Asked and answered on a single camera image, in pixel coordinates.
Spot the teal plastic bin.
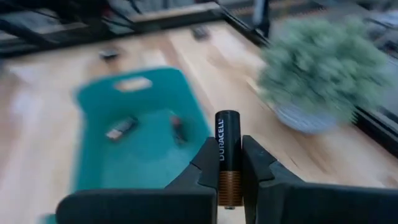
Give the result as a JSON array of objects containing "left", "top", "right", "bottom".
[{"left": 39, "top": 66, "right": 216, "bottom": 224}]

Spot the green artificial succulent plant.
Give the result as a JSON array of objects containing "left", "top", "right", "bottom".
[{"left": 256, "top": 15, "right": 392, "bottom": 135}]

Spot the black copper Duracell battery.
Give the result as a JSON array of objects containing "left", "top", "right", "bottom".
[{"left": 214, "top": 109, "right": 244, "bottom": 210}]

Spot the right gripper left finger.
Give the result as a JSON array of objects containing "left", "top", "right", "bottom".
[{"left": 164, "top": 136, "right": 221, "bottom": 192}]

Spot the black AA battery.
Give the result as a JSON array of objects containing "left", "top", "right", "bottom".
[{"left": 104, "top": 116, "right": 139, "bottom": 141}]

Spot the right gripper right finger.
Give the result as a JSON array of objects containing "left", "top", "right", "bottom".
[{"left": 241, "top": 134, "right": 305, "bottom": 224}]

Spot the copper AA battery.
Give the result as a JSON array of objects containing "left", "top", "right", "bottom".
[{"left": 169, "top": 114, "right": 188, "bottom": 144}]

